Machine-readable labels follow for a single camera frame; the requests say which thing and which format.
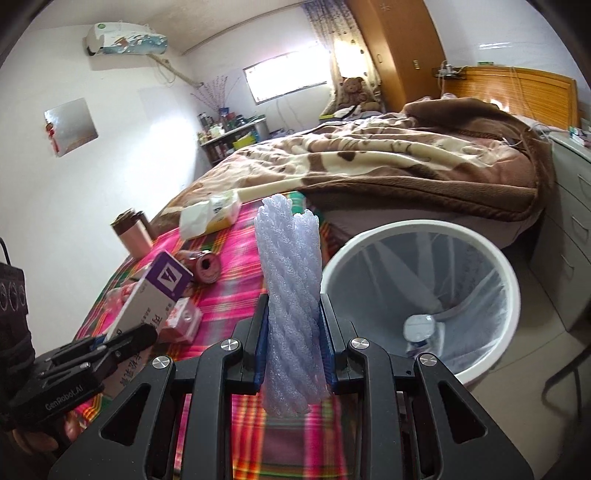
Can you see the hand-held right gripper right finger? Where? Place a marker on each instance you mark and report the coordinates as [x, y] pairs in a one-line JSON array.
[[327, 353]]

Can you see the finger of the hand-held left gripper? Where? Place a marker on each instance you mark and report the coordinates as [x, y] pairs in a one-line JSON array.
[[76, 353], [134, 341]]

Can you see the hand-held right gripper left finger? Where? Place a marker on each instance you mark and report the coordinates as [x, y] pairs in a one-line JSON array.
[[261, 344]]

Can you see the white and purple carton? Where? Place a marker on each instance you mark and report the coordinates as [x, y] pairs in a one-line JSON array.
[[159, 286]]

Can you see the twisted foam net sleeve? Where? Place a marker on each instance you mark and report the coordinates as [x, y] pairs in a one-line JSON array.
[[288, 286]]

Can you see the white round trash bin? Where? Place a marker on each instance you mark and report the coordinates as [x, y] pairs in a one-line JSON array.
[[466, 277]]

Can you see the person's left hand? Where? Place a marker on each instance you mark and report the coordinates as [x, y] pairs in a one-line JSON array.
[[32, 450]]

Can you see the pink plastic wrapper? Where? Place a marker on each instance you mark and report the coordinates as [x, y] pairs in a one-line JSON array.
[[117, 297]]

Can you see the small pink carton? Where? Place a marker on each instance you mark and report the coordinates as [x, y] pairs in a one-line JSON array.
[[182, 321]]

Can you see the pink plaid bedsheet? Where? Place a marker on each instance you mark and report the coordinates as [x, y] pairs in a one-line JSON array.
[[235, 295]]

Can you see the clear plastic bottle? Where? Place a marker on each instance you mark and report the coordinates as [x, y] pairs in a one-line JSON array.
[[418, 330]]

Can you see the pink and brown mug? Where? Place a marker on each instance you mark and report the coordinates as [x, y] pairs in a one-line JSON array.
[[134, 235]]

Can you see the white and yellow tissue pack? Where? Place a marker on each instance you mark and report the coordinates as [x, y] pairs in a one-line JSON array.
[[207, 214]]

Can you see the brown patterned blanket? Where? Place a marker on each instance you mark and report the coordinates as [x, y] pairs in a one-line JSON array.
[[369, 161]]

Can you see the cluttered shelf desk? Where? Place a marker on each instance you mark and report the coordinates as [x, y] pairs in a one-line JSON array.
[[231, 134]]

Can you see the dark metal chair leg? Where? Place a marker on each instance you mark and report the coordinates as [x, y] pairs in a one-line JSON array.
[[565, 374]]

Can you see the decorative branches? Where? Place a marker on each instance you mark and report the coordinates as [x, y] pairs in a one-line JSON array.
[[217, 92]]

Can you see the brown teddy bear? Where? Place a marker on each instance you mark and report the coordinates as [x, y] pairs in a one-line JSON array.
[[355, 92]]

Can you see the window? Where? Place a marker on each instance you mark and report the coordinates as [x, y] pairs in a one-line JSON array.
[[286, 76]]

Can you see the grey bedside cabinet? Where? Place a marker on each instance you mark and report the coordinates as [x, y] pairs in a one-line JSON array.
[[565, 221]]

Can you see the air conditioner pipe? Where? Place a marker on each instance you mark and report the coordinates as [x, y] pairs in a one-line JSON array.
[[178, 71]]

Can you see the wooden wardrobe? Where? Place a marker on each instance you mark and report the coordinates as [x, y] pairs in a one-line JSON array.
[[392, 50]]

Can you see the patterned curtain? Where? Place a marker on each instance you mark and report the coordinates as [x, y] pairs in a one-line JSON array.
[[341, 37]]

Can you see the wooden bed headboard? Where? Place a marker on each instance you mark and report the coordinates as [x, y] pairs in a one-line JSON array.
[[531, 87]]

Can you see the silver wall panel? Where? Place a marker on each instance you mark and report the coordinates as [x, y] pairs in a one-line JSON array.
[[71, 127]]

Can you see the wall air conditioner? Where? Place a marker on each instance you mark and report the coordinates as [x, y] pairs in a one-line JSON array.
[[124, 39]]

